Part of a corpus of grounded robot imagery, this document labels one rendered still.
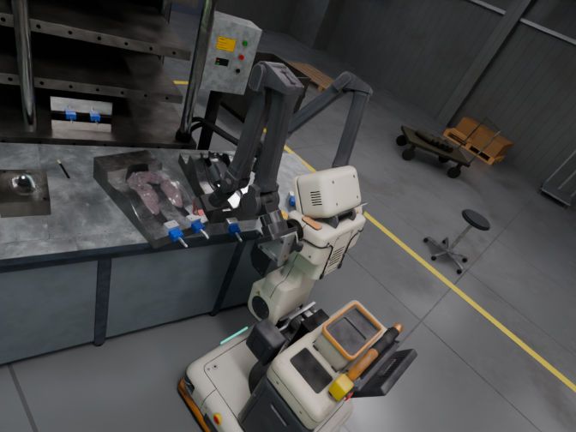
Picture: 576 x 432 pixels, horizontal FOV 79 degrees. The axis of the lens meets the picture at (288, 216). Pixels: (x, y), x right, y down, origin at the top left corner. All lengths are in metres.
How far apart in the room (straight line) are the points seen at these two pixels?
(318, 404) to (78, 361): 1.28
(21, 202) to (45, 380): 0.90
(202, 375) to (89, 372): 0.59
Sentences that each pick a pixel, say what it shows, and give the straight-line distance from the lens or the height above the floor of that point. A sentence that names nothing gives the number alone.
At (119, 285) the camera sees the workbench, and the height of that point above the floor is 0.49.
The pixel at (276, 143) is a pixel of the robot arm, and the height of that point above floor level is 1.44.
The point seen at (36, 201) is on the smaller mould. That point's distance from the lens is 1.57.
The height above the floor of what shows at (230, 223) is 0.85.
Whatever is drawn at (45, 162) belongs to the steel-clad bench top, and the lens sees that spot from 1.89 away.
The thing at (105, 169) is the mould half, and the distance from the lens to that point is 1.68.
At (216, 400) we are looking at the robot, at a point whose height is 0.28.
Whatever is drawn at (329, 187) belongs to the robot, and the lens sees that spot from 1.11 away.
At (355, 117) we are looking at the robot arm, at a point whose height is 1.48.
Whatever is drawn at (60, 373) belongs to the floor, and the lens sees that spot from 2.11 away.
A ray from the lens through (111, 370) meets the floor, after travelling 2.10.
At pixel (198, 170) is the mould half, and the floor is 0.91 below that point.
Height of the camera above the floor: 1.88
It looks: 35 degrees down
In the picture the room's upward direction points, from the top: 25 degrees clockwise
